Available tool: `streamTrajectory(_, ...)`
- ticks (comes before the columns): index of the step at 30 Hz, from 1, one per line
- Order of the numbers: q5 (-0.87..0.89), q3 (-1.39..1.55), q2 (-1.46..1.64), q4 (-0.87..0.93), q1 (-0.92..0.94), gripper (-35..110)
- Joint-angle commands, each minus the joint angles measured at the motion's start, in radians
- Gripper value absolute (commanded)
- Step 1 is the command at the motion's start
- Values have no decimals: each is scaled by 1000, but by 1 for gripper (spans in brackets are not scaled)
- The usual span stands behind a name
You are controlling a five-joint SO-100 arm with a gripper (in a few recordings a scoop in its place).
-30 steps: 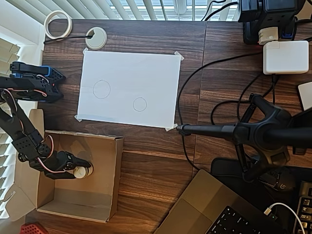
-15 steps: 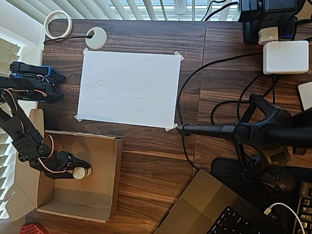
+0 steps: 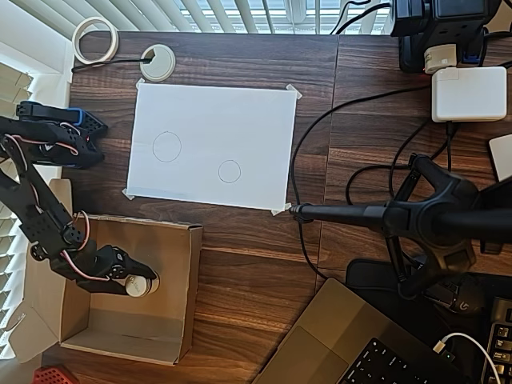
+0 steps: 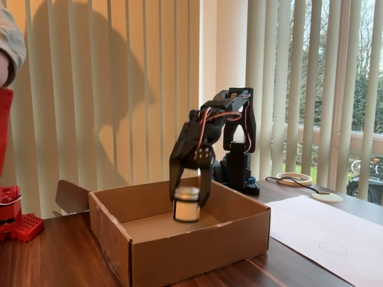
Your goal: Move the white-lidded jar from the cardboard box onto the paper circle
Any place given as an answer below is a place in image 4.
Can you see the blue black table clamp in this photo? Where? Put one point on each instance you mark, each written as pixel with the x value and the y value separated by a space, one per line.
pixel 217 170

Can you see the brown cardboard box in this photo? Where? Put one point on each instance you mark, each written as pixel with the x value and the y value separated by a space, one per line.
pixel 194 260

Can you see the black parked car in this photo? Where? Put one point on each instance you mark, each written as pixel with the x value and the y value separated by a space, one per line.
pixel 353 185

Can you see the red leader robot arm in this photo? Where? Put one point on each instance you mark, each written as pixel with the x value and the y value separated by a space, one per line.
pixel 4 119

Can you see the white paper sheet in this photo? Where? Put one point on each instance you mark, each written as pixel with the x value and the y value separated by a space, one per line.
pixel 329 227

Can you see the white round desk grommet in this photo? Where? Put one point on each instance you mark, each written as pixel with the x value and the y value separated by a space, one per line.
pixel 327 197

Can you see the person's hand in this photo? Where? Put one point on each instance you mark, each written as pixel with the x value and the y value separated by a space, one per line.
pixel 3 71

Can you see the parked bicycle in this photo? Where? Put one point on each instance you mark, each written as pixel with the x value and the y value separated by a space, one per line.
pixel 376 163

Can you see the jar with silver lid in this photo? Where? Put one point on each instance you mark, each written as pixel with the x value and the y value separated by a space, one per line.
pixel 187 209

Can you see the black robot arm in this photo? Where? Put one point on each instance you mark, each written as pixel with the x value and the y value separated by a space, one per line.
pixel 237 167

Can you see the red perforated base block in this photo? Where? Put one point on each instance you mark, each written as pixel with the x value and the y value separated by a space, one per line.
pixel 28 227

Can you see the light fabric sleeve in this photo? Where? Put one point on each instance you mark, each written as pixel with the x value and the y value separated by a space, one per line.
pixel 16 45

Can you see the white vertical window blinds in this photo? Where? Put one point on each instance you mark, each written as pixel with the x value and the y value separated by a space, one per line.
pixel 257 45

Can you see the cream vertical blinds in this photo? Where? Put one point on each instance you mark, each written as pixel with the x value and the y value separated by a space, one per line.
pixel 74 89

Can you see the beige masking tape roll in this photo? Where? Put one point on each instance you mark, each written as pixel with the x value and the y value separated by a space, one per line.
pixel 306 180

